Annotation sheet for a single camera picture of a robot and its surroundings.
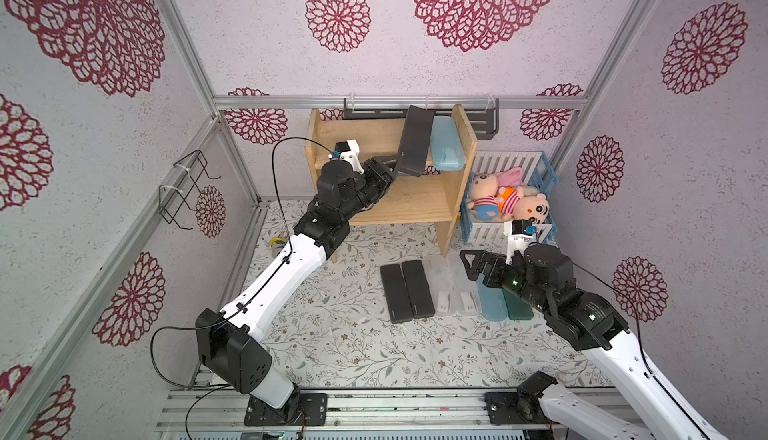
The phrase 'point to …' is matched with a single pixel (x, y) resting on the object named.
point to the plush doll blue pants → (484, 198)
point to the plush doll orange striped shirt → (523, 203)
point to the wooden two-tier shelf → (435, 196)
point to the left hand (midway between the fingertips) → (402, 159)
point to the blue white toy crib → (538, 173)
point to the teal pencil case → (493, 304)
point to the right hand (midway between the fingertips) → (480, 259)
